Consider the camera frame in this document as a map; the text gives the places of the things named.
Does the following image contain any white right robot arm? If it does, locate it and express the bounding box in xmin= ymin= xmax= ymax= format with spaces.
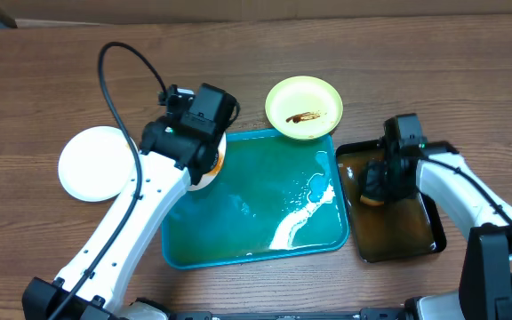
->
xmin=359 ymin=141 xmax=512 ymax=319

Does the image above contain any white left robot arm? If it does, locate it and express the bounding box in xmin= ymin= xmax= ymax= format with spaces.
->
xmin=21 ymin=116 xmax=230 ymax=319

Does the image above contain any cardboard backdrop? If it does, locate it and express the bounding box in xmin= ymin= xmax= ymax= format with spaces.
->
xmin=0 ymin=0 xmax=512 ymax=24

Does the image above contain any teal serving tray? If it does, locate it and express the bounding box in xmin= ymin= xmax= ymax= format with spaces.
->
xmin=161 ymin=129 xmax=350 ymax=269

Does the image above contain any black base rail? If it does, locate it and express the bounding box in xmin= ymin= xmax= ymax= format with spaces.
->
xmin=168 ymin=308 xmax=418 ymax=320

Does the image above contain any green yellow sponge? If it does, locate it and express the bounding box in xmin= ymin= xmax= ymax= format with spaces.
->
xmin=359 ymin=192 xmax=385 ymax=207

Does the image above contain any black water tray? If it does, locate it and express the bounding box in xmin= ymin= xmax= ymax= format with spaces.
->
xmin=335 ymin=140 xmax=447 ymax=263

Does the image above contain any light green plate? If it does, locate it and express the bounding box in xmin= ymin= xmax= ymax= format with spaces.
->
xmin=265 ymin=76 xmax=343 ymax=140

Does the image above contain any cream white plate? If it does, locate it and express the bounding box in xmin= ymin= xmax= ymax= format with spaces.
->
xmin=58 ymin=126 xmax=135 ymax=202

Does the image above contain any white plate with sauce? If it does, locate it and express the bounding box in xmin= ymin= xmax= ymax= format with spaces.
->
xmin=188 ymin=134 xmax=227 ymax=191

